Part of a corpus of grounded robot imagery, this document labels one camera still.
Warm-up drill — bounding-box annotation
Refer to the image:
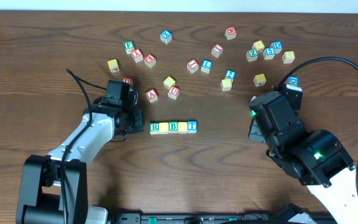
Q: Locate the green R letter block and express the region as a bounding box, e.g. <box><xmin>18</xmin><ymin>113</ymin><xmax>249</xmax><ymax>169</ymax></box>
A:
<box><xmin>149</xmin><ymin>123</ymin><xmax>160</xmax><ymax>135</ymax></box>

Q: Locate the yellow O letter block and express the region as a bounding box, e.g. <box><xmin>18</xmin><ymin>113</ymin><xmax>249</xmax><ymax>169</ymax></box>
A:
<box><xmin>158</xmin><ymin>122</ymin><xmax>169</xmax><ymax>134</ymax></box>

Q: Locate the green B letter block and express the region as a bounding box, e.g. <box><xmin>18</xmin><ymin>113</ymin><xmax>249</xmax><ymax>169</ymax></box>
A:
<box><xmin>168</xmin><ymin>121</ymin><xmax>178</xmax><ymax>134</ymax></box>

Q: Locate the blue T letter block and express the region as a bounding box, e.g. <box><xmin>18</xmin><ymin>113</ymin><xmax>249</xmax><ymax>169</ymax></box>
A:
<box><xmin>187</xmin><ymin>121</ymin><xmax>198</xmax><ymax>133</ymax></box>

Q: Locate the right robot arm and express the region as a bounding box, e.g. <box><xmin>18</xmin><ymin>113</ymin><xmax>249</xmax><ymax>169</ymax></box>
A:
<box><xmin>249</xmin><ymin>85</ymin><xmax>358</xmax><ymax>223</ymax></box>

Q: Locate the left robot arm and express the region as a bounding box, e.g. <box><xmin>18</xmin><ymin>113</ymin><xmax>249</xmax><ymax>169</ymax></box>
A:
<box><xmin>16</xmin><ymin>80</ymin><xmax>144</xmax><ymax>223</ymax></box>

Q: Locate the red A letter block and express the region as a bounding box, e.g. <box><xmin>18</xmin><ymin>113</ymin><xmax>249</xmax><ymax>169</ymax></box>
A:
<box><xmin>145</xmin><ymin>88</ymin><xmax>158</xmax><ymax>103</ymax></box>

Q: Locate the red U block left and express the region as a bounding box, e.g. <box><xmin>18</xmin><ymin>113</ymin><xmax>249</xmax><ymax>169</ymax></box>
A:
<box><xmin>123</xmin><ymin>77</ymin><xmax>133</xmax><ymax>85</ymax></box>

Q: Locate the red u block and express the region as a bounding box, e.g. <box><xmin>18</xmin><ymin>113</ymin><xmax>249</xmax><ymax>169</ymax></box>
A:
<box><xmin>168</xmin><ymin>86</ymin><xmax>180</xmax><ymax>100</ymax></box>
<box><xmin>123</xmin><ymin>77</ymin><xmax>133</xmax><ymax>85</ymax></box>

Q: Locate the red U block centre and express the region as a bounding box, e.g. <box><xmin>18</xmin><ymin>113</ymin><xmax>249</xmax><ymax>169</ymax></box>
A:
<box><xmin>168</xmin><ymin>86</ymin><xmax>180</xmax><ymax>100</ymax></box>

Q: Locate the yellow K letter block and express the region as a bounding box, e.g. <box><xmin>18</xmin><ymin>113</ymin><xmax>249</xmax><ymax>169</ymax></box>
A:
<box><xmin>254</xmin><ymin>73</ymin><xmax>267</xmax><ymax>87</ymax></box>

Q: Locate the yellow S letter block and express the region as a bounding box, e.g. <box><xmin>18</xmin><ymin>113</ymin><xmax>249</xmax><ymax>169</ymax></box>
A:
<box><xmin>221</xmin><ymin>78</ymin><xmax>232</xmax><ymax>91</ymax></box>

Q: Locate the red E letter block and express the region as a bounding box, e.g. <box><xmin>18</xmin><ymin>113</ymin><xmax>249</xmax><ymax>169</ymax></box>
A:
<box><xmin>144</xmin><ymin>54</ymin><xmax>157</xmax><ymax>68</ymax></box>

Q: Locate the blue 2 number block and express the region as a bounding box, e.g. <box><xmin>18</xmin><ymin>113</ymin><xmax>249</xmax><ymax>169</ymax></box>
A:
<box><xmin>225</xmin><ymin>70</ymin><xmax>236</xmax><ymax>82</ymax></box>

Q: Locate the blue D block right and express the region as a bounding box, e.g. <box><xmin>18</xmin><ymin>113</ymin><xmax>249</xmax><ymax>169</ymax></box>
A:
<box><xmin>286</xmin><ymin>76</ymin><xmax>299</xmax><ymax>86</ymax></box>

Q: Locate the blue d block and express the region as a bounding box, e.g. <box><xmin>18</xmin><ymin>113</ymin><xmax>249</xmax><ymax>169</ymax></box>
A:
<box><xmin>270</xmin><ymin>41</ymin><xmax>283</xmax><ymax>54</ymax></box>
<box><xmin>286</xmin><ymin>76</ymin><xmax>299</xmax><ymax>86</ymax></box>

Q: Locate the red X letter block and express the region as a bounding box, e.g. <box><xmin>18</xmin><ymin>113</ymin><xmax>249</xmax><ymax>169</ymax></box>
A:
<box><xmin>131</xmin><ymin>49</ymin><xmax>143</xmax><ymax>63</ymax></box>

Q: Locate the green F letter block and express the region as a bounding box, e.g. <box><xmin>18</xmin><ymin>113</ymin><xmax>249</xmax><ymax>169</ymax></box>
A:
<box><xmin>124</xmin><ymin>40</ymin><xmax>135</xmax><ymax>54</ymax></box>

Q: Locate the green Z letter block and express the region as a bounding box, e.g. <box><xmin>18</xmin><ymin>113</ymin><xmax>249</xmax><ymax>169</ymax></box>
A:
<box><xmin>246</xmin><ymin>49</ymin><xmax>259</xmax><ymax>62</ymax></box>

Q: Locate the blue 5 number block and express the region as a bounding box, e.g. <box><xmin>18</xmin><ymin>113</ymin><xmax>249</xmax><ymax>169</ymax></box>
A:
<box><xmin>263</xmin><ymin>47</ymin><xmax>275</xmax><ymax>60</ymax></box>

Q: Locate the red I block centre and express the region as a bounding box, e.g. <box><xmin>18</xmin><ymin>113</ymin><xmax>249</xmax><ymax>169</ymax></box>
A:
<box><xmin>186</xmin><ymin>58</ymin><xmax>200</xmax><ymax>73</ymax></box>

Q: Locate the red i block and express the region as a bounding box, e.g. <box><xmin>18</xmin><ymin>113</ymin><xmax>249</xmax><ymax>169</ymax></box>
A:
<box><xmin>211</xmin><ymin>44</ymin><xmax>224</xmax><ymax>58</ymax></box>
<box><xmin>186</xmin><ymin>58</ymin><xmax>200</xmax><ymax>73</ymax></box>

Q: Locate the yellow 8 number block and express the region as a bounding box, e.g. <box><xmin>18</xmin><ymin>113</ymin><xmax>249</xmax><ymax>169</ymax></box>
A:
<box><xmin>282</xmin><ymin>51</ymin><xmax>295</xmax><ymax>64</ymax></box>

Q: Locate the blue L letter block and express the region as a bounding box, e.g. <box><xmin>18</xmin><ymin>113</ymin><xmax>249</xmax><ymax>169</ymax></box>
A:
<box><xmin>201</xmin><ymin>60</ymin><xmax>213</xmax><ymax>73</ymax></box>

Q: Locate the blue D block upper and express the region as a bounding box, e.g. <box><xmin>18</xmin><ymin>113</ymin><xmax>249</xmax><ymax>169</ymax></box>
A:
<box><xmin>270</xmin><ymin>41</ymin><xmax>283</xmax><ymax>54</ymax></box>

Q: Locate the red I block upper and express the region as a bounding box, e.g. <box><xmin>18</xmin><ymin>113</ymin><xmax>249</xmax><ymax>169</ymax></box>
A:
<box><xmin>211</xmin><ymin>44</ymin><xmax>224</xmax><ymax>58</ymax></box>

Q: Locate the blue X letter block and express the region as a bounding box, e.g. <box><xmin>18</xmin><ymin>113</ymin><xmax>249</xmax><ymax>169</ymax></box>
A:
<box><xmin>160</xmin><ymin>30</ymin><xmax>172</xmax><ymax>44</ymax></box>

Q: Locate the red M letter block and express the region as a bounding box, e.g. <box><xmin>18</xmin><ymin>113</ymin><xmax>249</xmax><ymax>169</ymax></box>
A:
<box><xmin>225</xmin><ymin>26</ymin><xmax>237</xmax><ymax>40</ymax></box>

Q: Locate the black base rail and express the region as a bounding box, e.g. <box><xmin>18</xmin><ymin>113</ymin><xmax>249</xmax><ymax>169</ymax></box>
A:
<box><xmin>107</xmin><ymin>213</ymin><xmax>336</xmax><ymax>224</ymax></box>

